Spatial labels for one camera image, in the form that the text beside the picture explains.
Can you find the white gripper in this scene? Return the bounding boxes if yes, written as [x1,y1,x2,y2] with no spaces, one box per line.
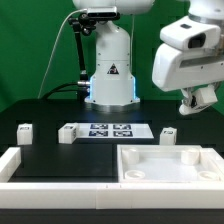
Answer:
[152,16,224,109]

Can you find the white camera cable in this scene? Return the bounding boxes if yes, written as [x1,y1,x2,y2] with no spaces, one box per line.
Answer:
[37,8,88,100]

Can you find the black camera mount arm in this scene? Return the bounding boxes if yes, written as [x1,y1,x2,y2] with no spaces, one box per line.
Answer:
[68,13,98,101]

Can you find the white U-shaped fence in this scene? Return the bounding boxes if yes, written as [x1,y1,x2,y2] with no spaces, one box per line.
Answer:
[0,147,224,209]

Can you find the grey camera on mount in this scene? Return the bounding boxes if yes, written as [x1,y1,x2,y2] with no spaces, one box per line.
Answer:
[86,6,118,21]

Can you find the white tag sheet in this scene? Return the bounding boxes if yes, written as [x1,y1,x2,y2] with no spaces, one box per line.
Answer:
[78,123,154,139]

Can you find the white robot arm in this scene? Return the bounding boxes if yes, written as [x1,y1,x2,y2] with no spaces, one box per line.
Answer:
[72,0,224,115]

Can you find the white square tabletop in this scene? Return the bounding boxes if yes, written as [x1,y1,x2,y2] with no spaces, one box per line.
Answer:
[117,145,224,183]

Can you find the black base cables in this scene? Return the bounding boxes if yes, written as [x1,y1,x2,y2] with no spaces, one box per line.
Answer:
[40,81,92,100]

